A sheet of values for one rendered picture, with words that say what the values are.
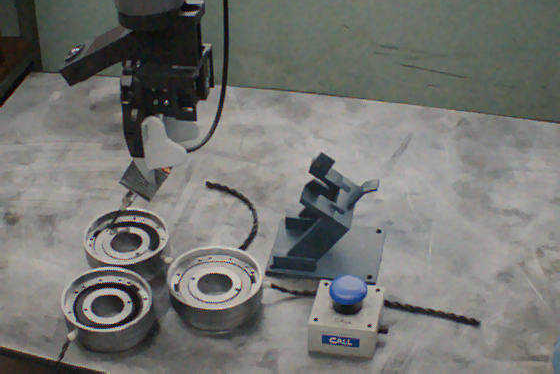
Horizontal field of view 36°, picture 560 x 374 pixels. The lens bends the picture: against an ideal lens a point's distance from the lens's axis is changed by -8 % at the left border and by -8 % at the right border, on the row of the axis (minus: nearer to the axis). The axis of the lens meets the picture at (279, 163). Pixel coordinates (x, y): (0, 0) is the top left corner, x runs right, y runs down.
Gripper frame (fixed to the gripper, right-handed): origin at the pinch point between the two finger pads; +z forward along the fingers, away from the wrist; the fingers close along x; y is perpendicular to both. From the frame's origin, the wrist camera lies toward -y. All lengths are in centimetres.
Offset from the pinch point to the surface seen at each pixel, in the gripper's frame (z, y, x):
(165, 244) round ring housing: 9.1, 1.5, -2.2
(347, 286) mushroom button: 5.7, 23.3, -9.4
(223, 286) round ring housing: 12.2, 8.7, -4.6
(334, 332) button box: 9.5, 22.5, -12.5
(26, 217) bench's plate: 12.8, -20.5, 3.4
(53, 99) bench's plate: 12.7, -28.8, 32.4
